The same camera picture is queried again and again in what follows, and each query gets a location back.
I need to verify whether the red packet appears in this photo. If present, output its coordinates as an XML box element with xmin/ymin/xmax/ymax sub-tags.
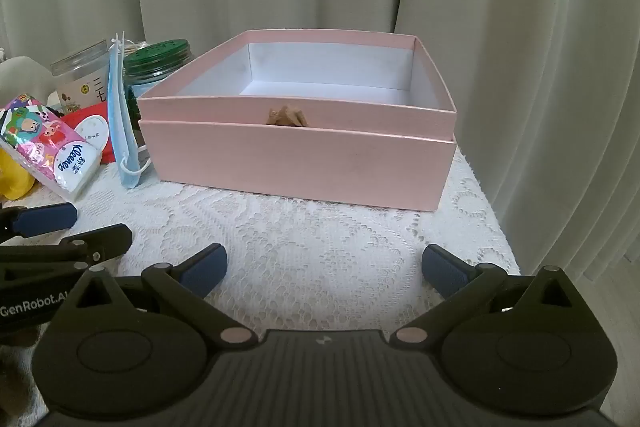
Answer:
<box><xmin>59</xmin><ymin>101</ymin><xmax>119</xmax><ymax>166</ymax></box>

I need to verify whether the printed tissue packet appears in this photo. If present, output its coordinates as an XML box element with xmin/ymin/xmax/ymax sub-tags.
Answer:
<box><xmin>0</xmin><ymin>93</ymin><xmax>104</xmax><ymax>200</ymax></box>

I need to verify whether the blue face mask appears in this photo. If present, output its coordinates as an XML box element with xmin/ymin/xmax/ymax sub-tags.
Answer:
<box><xmin>106</xmin><ymin>32</ymin><xmax>152</xmax><ymax>190</ymax></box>

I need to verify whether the pink box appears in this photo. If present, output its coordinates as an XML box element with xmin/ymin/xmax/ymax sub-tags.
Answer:
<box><xmin>136</xmin><ymin>28</ymin><xmax>458</xmax><ymax>138</ymax></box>

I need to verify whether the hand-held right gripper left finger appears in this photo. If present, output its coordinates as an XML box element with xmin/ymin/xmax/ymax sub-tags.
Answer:
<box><xmin>50</xmin><ymin>243</ymin><xmax>255</xmax><ymax>346</ymax></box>

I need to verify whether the brown ribbon knot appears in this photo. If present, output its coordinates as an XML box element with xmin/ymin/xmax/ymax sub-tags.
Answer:
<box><xmin>266</xmin><ymin>105</ymin><xmax>310</xmax><ymax>128</ymax></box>

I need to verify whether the green lid glass jar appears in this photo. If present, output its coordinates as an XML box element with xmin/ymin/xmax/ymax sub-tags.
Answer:
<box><xmin>122</xmin><ymin>38</ymin><xmax>195</xmax><ymax>144</ymax></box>

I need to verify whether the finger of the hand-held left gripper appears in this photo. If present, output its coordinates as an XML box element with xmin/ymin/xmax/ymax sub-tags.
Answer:
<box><xmin>0</xmin><ymin>202</ymin><xmax>79</xmax><ymax>242</ymax></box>
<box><xmin>0</xmin><ymin>223</ymin><xmax>134</xmax><ymax>281</ymax></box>

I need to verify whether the clear plastic jar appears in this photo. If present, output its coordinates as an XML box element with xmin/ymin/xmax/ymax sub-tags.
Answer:
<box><xmin>50</xmin><ymin>41</ymin><xmax>119</xmax><ymax>108</ymax></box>

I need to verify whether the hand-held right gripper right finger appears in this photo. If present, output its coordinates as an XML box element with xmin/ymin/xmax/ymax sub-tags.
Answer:
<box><xmin>389</xmin><ymin>244</ymin><xmax>593</xmax><ymax>348</ymax></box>

